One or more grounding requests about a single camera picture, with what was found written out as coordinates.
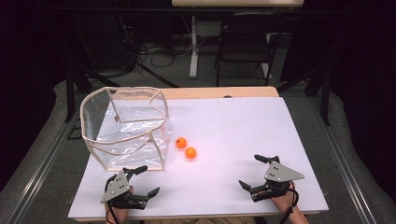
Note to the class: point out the black chair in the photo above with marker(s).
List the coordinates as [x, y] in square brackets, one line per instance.
[246, 43]

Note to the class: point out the person's right hand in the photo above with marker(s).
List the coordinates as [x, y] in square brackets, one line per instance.
[285, 203]

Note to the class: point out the beige desk white legs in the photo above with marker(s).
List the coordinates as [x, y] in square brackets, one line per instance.
[236, 2]

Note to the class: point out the white table cover sheet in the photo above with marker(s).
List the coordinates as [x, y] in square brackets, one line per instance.
[233, 130]

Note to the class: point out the person's left hand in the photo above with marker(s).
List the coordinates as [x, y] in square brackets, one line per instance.
[120, 215]

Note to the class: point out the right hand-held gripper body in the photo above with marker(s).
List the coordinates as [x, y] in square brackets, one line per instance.
[280, 174]

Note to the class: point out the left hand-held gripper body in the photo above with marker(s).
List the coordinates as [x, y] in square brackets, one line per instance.
[115, 188]

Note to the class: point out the clear plastic bag beige trim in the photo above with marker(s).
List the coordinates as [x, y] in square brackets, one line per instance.
[130, 137]

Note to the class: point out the wooden table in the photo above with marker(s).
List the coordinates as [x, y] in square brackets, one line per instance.
[218, 92]

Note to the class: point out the black metal stand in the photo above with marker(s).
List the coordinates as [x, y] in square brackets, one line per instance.
[70, 99]
[325, 102]

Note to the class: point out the orange table tennis ball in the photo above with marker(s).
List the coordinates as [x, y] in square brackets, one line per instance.
[181, 142]
[190, 153]

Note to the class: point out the grey metal floor rail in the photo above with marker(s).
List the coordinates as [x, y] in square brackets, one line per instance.
[339, 155]
[45, 169]

